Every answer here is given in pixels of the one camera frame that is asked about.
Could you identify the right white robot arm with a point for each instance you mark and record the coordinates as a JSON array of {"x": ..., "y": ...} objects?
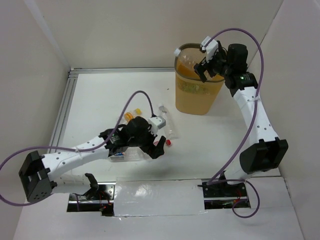
[{"x": 266, "y": 150}]

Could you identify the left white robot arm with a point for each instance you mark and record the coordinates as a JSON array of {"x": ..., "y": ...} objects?
[{"x": 43, "y": 175}]

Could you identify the clear bottle white cap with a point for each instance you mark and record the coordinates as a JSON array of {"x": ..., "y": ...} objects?
[{"x": 170, "y": 130}]

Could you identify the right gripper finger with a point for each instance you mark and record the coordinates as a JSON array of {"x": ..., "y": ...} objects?
[
  {"x": 201, "y": 67},
  {"x": 205, "y": 76}
]

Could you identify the clear bottle blue-white cap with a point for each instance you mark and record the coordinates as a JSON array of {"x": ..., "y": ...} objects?
[{"x": 188, "y": 57}]

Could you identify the orange mesh waste bin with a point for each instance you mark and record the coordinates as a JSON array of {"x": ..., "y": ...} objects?
[{"x": 189, "y": 103}]

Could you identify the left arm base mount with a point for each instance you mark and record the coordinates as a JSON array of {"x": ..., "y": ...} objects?
[{"x": 102, "y": 202}]

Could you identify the red cap cola bottle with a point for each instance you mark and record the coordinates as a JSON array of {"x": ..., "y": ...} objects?
[{"x": 167, "y": 143}]

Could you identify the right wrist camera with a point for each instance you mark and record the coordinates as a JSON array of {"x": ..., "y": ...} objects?
[{"x": 209, "y": 47}]

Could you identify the aluminium frame rail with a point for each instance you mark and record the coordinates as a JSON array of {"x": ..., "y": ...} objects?
[{"x": 94, "y": 98}]

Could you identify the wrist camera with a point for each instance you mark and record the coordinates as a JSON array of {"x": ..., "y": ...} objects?
[
  {"x": 156, "y": 123},
  {"x": 209, "y": 47}
]

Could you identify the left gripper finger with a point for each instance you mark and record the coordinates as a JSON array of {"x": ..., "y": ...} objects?
[
  {"x": 148, "y": 150},
  {"x": 159, "y": 149}
]

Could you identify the clear bottle blue-orange label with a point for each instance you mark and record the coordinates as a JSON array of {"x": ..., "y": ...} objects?
[{"x": 132, "y": 154}]

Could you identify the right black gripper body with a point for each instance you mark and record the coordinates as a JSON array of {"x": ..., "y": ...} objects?
[{"x": 226, "y": 69}]

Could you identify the orange label small bottle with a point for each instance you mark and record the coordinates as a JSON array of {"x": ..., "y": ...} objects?
[{"x": 129, "y": 115}]

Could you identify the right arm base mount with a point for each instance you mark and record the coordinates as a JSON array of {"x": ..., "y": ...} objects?
[{"x": 224, "y": 195}]

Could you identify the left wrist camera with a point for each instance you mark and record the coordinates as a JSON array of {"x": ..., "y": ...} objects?
[{"x": 156, "y": 123}]

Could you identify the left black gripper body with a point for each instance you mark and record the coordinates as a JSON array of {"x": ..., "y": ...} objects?
[{"x": 152, "y": 143}]

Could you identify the silver tape sheet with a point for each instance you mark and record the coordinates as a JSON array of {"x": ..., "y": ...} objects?
[{"x": 158, "y": 198}]

